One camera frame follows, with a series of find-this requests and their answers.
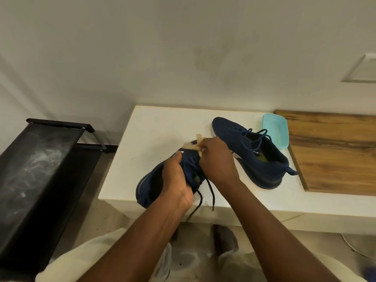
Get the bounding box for white wall switch plate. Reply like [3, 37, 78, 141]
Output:
[342, 52, 376, 83]

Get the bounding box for black shoe rack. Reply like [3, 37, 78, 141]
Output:
[0, 118, 119, 282]

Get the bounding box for person's left hand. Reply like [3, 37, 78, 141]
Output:
[160, 152, 195, 214]

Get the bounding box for brown wooden board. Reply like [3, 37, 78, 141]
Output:
[275, 110, 376, 197]

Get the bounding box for light blue plastic container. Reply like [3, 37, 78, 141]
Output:
[262, 113, 289, 150]

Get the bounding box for person's right foot grey sock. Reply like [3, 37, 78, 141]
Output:
[212, 224, 239, 257]

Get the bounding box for person's right hand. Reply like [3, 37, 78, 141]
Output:
[199, 136, 242, 190]

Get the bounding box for person's left forearm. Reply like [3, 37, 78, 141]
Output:
[76, 195, 186, 282]

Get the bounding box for person's right forearm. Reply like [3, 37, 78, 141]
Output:
[219, 180, 341, 282]

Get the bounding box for white shorts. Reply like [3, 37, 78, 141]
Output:
[35, 227, 368, 282]

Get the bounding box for beige cleaning cloth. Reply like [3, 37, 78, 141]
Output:
[183, 133, 207, 158]

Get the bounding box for white floor cable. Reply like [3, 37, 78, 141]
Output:
[340, 233, 376, 259]

